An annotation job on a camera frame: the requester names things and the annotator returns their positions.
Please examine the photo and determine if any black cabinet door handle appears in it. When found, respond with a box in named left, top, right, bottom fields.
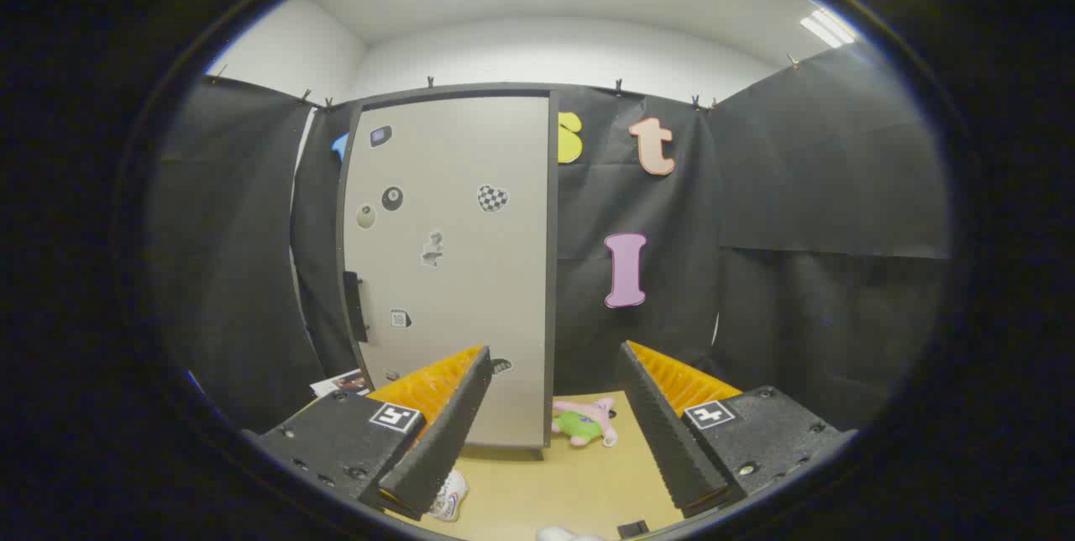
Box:
left=343, top=270, right=369, bottom=344

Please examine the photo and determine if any white canvas shoe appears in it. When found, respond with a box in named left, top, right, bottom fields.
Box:
left=427, top=468, right=469, bottom=523

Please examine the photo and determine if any black backdrop cloth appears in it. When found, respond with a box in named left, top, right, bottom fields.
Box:
left=151, top=41, right=954, bottom=433

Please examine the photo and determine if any grey shoe cabinet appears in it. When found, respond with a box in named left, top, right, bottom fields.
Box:
left=336, top=83, right=561, bottom=451

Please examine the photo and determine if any small ceiling light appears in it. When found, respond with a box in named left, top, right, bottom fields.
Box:
left=800, top=8, right=857, bottom=49

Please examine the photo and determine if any stack of magazines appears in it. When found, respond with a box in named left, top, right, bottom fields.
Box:
left=309, top=369, right=370, bottom=399

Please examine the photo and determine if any pink and green plush toy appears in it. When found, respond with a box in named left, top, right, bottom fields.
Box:
left=551, top=397, right=619, bottom=448

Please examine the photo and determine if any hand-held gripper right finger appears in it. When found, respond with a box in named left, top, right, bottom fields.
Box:
left=616, top=340, right=859, bottom=518

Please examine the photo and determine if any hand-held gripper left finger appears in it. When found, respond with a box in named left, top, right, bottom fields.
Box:
left=244, top=345, right=494, bottom=521

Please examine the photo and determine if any grey shoe cabinet door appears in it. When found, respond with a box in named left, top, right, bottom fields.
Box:
left=343, top=96, right=551, bottom=449

